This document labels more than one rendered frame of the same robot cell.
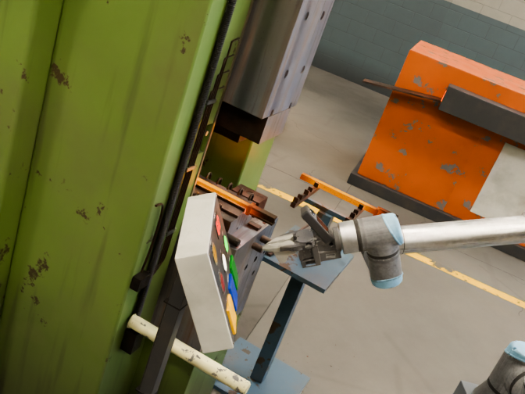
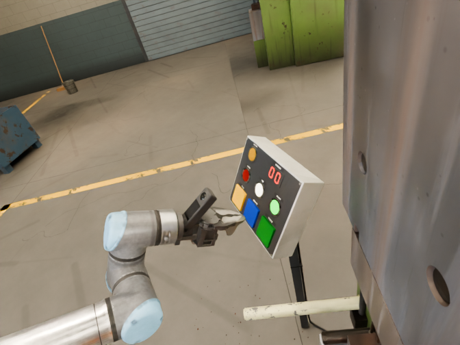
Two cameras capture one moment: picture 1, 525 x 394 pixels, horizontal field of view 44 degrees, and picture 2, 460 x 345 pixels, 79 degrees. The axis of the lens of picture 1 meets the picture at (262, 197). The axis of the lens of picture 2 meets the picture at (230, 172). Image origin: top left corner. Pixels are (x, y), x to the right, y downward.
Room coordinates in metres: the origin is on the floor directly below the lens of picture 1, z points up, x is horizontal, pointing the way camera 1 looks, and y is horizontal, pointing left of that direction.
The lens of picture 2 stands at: (2.19, -0.11, 1.72)
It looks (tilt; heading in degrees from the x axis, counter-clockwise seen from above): 37 degrees down; 175
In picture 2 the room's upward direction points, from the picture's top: 17 degrees counter-clockwise
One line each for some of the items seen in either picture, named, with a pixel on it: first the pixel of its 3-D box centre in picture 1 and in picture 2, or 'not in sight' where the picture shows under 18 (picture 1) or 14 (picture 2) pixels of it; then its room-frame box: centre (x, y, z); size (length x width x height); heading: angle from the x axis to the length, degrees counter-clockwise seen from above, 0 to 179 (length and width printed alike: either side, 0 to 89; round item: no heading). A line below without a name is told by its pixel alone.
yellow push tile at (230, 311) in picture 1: (230, 314); (239, 197); (1.40, -0.02, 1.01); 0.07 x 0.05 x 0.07; 9
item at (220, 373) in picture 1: (188, 353); (300, 308); (1.69, 0.05, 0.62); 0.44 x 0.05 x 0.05; 74
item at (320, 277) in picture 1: (308, 256); not in sight; (2.46, -0.27, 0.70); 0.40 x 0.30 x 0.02; 163
